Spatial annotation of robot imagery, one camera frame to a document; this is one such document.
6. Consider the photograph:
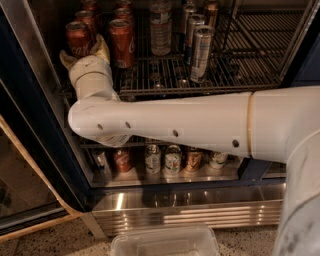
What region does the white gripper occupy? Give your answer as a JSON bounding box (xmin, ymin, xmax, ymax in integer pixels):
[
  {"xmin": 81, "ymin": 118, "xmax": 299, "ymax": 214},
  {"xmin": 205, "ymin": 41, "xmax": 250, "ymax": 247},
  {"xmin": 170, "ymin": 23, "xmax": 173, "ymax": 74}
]
[{"xmin": 59, "ymin": 34, "xmax": 113, "ymax": 97}]

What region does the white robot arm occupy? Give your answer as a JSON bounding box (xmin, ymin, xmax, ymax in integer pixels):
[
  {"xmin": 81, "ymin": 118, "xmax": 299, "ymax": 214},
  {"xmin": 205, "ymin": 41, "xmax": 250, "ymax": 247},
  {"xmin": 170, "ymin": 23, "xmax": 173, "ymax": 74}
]
[{"xmin": 59, "ymin": 38, "xmax": 320, "ymax": 256}]

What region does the stainless steel fridge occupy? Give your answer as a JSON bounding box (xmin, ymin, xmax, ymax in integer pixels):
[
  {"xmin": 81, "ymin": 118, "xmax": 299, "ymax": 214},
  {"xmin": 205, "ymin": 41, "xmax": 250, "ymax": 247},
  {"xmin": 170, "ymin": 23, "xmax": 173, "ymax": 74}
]
[{"xmin": 0, "ymin": 0, "xmax": 320, "ymax": 238}]

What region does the red coke can bottom shelf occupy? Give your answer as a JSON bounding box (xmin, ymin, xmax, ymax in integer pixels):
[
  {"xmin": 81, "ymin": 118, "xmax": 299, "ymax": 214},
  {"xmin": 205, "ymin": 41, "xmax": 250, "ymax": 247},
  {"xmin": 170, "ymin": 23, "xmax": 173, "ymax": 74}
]
[{"xmin": 113, "ymin": 148, "xmax": 132, "ymax": 173}]

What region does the silver slim can bottom shelf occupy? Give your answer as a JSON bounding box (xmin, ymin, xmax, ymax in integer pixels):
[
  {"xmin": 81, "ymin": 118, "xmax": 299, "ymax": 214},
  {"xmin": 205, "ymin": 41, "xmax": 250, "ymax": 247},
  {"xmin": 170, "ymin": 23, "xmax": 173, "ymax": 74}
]
[{"xmin": 91, "ymin": 148, "xmax": 110, "ymax": 174}]

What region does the silver red bull can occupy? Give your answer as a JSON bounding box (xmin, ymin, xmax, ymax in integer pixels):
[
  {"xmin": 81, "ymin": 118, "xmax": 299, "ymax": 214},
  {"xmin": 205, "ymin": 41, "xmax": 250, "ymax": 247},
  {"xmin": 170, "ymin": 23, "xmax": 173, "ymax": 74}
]
[
  {"xmin": 184, "ymin": 14, "xmax": 206, "ymax": 65},
  {"xmin": 178, "ymin": 3, "xmax": 198, "ymax": 54},
  {"xmin": 190, "ymin": 25, "xmax": 214, "ymax": 83}
]

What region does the front silver red bull can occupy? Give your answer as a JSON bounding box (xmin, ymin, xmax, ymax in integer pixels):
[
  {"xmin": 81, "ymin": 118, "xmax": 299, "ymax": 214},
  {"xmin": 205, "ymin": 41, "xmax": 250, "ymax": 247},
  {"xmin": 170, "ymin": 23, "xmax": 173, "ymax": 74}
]
[{"xmin": 190, "ymin": 25, "xmax": 214, "ymax": 83}]

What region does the open glass fridge door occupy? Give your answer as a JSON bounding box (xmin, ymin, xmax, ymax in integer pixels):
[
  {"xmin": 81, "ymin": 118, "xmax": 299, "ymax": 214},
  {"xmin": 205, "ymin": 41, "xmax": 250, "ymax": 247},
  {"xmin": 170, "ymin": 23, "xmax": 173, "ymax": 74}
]
[{"xmin": 0, "ymin": 0, "xmax": 90, "ymax": 241}]

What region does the white green can bottom shelf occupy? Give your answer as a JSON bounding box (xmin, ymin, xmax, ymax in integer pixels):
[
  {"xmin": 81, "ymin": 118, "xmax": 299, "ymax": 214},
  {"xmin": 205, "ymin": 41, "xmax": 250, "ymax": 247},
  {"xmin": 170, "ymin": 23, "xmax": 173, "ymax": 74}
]
[{"xmin": 165, "ymin": 145, "xmax": 182, "ymax": 175}]

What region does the rear brown slim can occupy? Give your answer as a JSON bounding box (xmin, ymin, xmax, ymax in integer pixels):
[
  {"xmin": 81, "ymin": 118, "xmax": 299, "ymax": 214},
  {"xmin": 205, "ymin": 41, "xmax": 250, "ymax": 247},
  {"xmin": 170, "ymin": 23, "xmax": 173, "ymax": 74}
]
[{"xmin": 203, "ymin": 0, "xmax": 219, "ymax": 28}]

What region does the orange brown can bottom shelf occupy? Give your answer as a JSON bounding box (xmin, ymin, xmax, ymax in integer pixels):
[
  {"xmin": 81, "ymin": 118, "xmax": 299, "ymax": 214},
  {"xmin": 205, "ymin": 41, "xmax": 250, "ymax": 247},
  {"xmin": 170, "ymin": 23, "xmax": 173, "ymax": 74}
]
[{"xmin": 185, "ymin": 148, "xmax": 203, "ymax": 172}]

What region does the white green tilted can bottom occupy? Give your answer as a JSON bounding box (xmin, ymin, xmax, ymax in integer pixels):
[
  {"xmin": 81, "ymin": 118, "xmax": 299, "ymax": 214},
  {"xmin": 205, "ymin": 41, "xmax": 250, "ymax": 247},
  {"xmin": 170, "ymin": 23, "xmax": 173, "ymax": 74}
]
[{"xmin": 209, "ymin": 152, "xmax": 228, "ymax": 169}]

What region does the clear plastic water bottle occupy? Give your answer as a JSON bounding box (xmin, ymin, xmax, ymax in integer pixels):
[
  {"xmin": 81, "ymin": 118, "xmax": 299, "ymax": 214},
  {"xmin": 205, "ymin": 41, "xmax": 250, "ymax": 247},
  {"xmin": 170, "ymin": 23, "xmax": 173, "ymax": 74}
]
[{"xmin": 149, "ymin": 0, "xmax": 172, "ymax": 56}]

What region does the clear plastic bin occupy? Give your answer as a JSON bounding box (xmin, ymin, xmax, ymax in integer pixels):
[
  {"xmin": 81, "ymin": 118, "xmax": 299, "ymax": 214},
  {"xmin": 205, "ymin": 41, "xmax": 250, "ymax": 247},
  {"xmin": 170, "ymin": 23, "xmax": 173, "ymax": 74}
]
[{"xmin": 111, "ymin": 226, "xmax": 221, "ymax": 256}]

